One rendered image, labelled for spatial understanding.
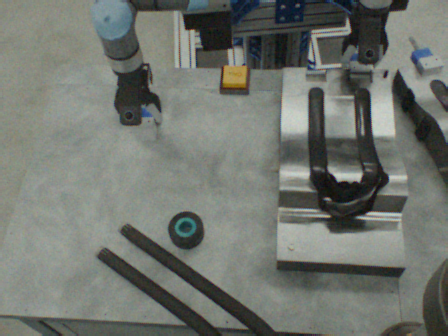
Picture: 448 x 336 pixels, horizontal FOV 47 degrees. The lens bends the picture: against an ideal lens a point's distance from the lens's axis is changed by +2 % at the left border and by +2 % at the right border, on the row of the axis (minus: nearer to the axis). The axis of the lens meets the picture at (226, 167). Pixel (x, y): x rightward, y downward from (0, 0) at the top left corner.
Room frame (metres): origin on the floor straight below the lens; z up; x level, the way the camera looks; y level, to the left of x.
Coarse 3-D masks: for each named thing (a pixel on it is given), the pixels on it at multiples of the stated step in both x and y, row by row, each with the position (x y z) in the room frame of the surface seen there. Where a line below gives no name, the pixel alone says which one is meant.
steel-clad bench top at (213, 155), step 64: (64, 64) 1.03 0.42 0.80; (64, 128) 0.81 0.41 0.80; (128, 128) 0.79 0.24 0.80; (192, 128) 0.77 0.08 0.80; (256, 128) 0.75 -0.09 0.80; (64, 192) 0.62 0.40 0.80; (128, 192) 0.60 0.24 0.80; (192, 192) 0.58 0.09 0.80; (256, 192) 0.56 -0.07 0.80; (0, 256) 0.47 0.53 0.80; (64, 256) 0.45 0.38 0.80; (128, 256) 0.44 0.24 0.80; (192, 256) 0.42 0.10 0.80; (256, 256) 0.40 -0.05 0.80; (128, 320) 0.30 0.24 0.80; (320, 320) 0.25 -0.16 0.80; (384, 320) 0.24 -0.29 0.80
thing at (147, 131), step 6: (144, 108) 0.82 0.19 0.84; (144, 114) 0.80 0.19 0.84; (150, 114) 0.80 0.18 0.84; (144, 120) 0.77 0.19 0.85; (150, 120) 0.77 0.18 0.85; (138, 126) 0.75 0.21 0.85; (144, 126) 0.75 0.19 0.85; (150, 126) 0.75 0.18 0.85; (156, 126) 0.78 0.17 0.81; (138, 132) 0.75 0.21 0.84; (144, 132) 0.74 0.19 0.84; (150, 132) 0.74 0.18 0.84; (156, 132) 0.76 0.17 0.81; (138, 138) 0.75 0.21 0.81; (144, 138) 0.74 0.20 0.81; (150, 138) 0.74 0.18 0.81; (156, 138) 0.75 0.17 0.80
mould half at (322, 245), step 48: (288, 96) 0.77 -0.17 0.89; (336, 96) 0.75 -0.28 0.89; (384, 96) 0.74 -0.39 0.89; (288, 144) 0.63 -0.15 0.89; (336, 144) 0.62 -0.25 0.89; (384, 144) 0.60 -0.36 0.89; (288, 192) 0.49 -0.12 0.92; (384, 192) 0.46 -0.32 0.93; (288, 240) 0.41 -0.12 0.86; (336, 240) 0.40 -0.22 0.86; (384, 240) 0.39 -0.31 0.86
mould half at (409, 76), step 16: (400, 80) 0.82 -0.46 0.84; (416, 80) 0.80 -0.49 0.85; (432, 80) 0.80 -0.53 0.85; (400, 96) 0.80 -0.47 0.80; (416, 96) 0.75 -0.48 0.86; (432, 96) 0.75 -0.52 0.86; (416, 112) 0.72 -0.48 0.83; (432, 112) 0.68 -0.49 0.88; (432, 128) 0.65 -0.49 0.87; (432, 144) 0.63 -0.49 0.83
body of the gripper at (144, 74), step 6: (144, 66) 0.83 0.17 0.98; (114, 72) 0.77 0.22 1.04; (132, 72) 0.76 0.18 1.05; (138, 72) 0.76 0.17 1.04; (144, 72) 0.81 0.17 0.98; (150, 72) 0.83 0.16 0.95; (144, 78) 0.79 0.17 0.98; (150, 78) 0.82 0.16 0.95; (144, 84) 0.78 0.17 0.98; (144, 90) 0.76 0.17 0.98; (144, 96) 0.76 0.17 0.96; (144, 102) 0.76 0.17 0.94
